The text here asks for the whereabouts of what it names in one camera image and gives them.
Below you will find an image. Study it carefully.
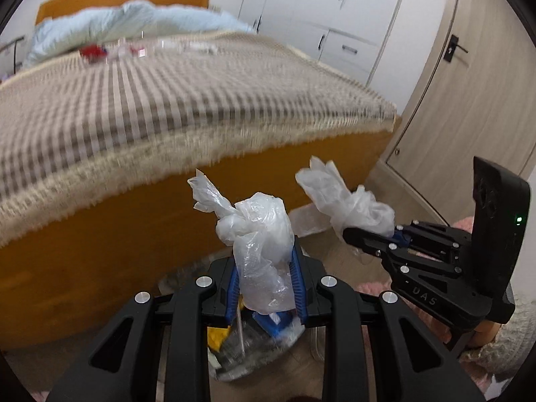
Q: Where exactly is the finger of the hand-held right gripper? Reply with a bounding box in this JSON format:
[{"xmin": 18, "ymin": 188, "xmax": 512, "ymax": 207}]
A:
[
  {"xmin": 395, "ymin": 219, "xmax": 475, "ymax": 259},
  {"xmin": 342, "ymin": 226, "xmax": 461, "ymax": 278}
]

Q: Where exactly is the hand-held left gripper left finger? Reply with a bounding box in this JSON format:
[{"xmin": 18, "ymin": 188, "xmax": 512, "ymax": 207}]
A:
[{"xmin": 46, "ymin": 255, "xmax": 241, "ymax": 402}]

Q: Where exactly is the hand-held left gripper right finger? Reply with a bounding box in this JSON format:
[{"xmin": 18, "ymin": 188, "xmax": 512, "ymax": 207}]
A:
[{"xmin": 289, "ymin": 237, "xmax": 484, "ymax": 402}]

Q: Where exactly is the white plastic bag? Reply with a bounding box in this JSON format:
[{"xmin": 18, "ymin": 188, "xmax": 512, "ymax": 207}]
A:
[
  {"xmin": 295, "ymin": 156, "xmax": 396, "ymax": 239},
  {"xmin": 187, "ymin": 168, "xmax": 294, "ymax": 315}
]

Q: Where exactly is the floral lined trash bin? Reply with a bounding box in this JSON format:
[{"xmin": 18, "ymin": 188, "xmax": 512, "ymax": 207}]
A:
[{"xmin": 159, "ymin": 251, "xmax": 323, "ymax": 383}]

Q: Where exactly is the person's right forearm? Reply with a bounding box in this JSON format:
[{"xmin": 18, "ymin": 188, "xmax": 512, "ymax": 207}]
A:
[{"xmin": 458, "ymin": 289, "xmax": 536, "ymax": 382}]

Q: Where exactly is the person's right hand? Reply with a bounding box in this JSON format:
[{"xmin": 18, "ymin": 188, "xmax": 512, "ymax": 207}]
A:
[{"xmin": 471, "ymin": 320, "xmax": 505, "ymax": 349}]

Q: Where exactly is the person's right leg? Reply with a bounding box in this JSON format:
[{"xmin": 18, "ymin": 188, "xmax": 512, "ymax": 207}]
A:
[{"xmin": 354, "ymin": 280, "xmax": 394, "ymax": 300}]

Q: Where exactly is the wood-look door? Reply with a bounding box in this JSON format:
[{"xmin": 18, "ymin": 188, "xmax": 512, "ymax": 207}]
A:
[{"xmin": 379, "ymin": 0, "xmax": 536, "ymax": 227}]

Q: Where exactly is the brown checkered blanket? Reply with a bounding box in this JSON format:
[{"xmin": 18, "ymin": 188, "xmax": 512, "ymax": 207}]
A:
[{"xmin": 0, "ymin": 29, "xmax": 396, "ymax": 248}]

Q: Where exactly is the white wardrobe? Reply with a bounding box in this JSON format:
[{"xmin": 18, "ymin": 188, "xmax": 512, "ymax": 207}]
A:
[{"xmin": 237, "ymin": 0, "xmax": 413, "ymax": 88}]

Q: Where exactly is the light blue duvet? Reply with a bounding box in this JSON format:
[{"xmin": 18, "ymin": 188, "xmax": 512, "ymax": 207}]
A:
[{"xmin": 23, "ymin": 0, "xmax": 256, "ymax": 70}]

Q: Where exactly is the wooden bed frame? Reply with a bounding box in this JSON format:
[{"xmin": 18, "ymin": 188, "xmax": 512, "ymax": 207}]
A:
[{"xmin": 0, "ymin": 0, "xmax": 403, "ymax": 350}]

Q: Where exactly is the black door handle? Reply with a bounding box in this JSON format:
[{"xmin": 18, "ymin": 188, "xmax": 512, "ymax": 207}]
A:
[{"xmin": 444, "ymin": 33, "xmax": 470, "ymax": 64}]

